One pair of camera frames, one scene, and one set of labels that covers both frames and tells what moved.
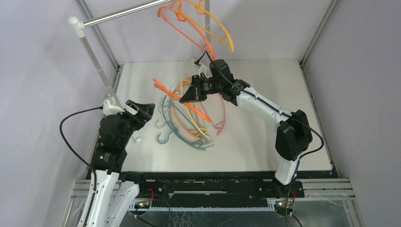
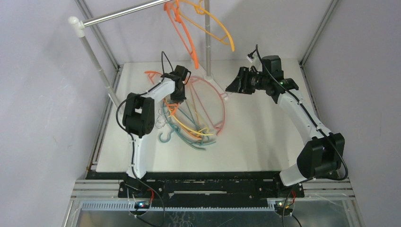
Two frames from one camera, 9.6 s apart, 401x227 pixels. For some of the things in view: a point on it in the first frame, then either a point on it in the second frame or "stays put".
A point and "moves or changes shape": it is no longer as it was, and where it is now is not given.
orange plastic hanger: [182, 18] moves or changes shape
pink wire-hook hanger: [220, 128] stays put
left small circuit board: [142, 205] stays put
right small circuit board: [282, 205] stays put
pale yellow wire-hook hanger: [188, 111] → [197, 132]
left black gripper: [144, 114] → [180, 99]
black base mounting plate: [239, 185] stays put
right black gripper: [199, 87] → [243, 80]
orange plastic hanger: [168, 91] → [174, 107]
